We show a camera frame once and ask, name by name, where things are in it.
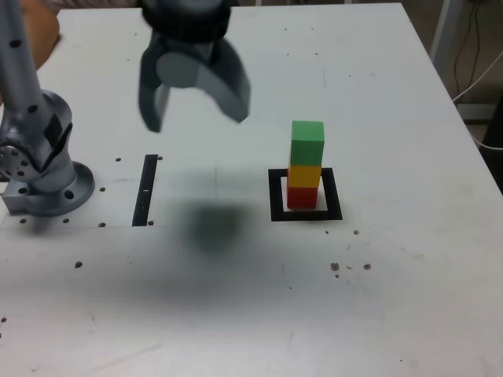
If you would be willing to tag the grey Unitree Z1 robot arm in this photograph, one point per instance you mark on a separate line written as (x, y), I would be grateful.
(23, 78)

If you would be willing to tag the black tape square outline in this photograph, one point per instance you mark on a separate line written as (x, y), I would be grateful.
(276, 196)

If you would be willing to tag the yellow cube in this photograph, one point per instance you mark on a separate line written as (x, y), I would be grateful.
(302, 176)

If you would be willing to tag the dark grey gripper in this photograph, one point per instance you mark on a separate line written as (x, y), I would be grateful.
(192, 48)

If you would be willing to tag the green cube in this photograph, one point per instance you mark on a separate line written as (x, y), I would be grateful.
(306, 145)

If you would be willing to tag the white metal post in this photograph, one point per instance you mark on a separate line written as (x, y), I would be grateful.
(447, 23)

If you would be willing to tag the red cube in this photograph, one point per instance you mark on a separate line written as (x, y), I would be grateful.
(302, 198)

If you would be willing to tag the black tape strip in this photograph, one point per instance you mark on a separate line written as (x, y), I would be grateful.
(143, 204)

